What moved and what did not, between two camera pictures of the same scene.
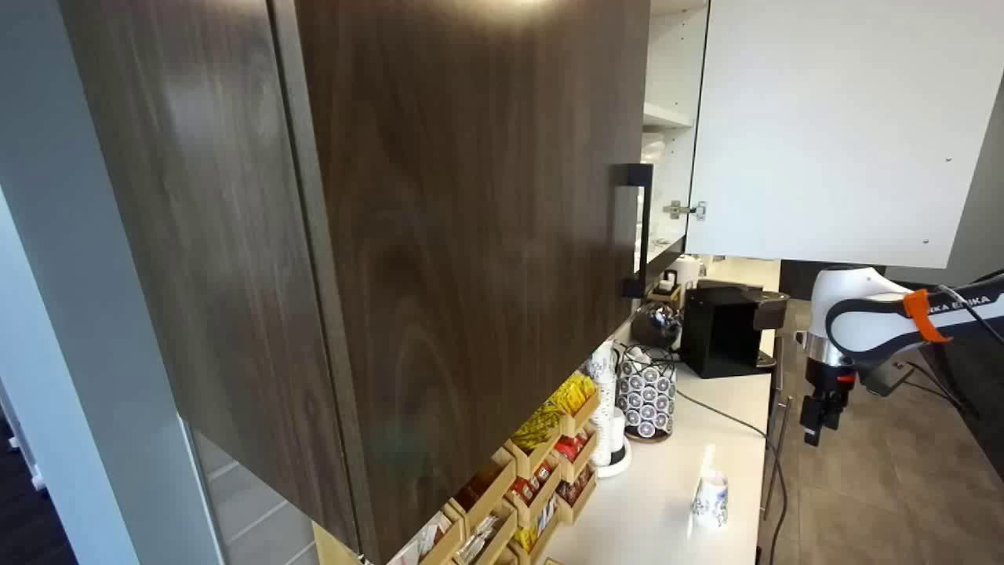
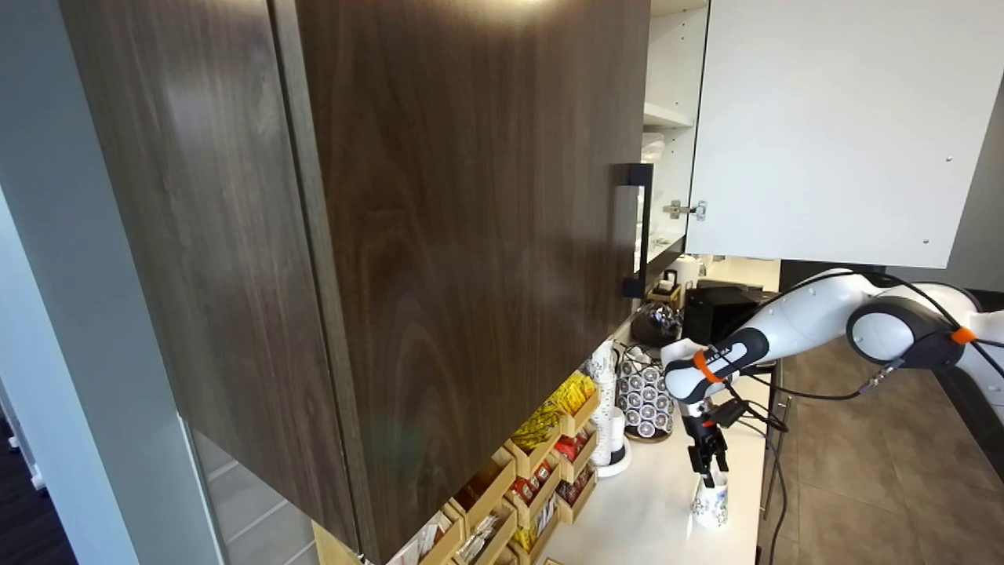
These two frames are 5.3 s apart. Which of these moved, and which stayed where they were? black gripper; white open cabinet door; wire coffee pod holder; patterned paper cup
Moved: black gripper
Stayed: white open cabinet door; wire coffee pod holder; patterned paper cup
